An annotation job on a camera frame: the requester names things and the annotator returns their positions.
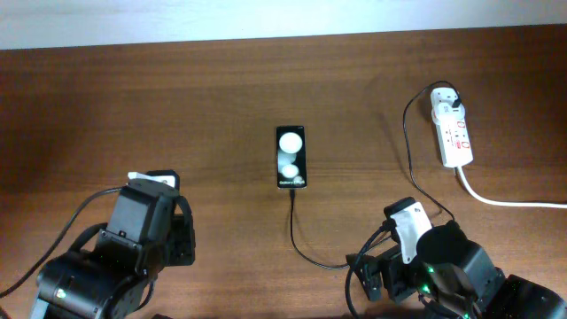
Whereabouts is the black USB charging cable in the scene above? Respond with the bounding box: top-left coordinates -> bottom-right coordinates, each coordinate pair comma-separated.
289,79 -> 462,270

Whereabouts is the black smartphone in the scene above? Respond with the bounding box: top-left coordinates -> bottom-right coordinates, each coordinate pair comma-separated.
276,126 -> 308,189

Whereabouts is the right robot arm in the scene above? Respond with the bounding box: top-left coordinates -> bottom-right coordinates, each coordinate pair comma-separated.
346,221 -> 566,319

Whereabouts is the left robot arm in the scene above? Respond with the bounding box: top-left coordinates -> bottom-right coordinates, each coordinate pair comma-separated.
30,171 -> 196,319

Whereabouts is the white charger adapter plug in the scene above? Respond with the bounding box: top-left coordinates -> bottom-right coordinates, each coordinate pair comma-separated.
431,87 -> 465,125

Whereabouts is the white power strip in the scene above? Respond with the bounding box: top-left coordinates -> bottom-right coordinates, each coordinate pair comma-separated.
433,117 -> 473,168

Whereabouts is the left camera black cable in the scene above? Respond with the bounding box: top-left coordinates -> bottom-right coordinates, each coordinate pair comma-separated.
0,186 -> 125,299

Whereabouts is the white power strip cord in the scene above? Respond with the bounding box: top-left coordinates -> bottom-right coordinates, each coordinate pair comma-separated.
454,165 -> 567,209

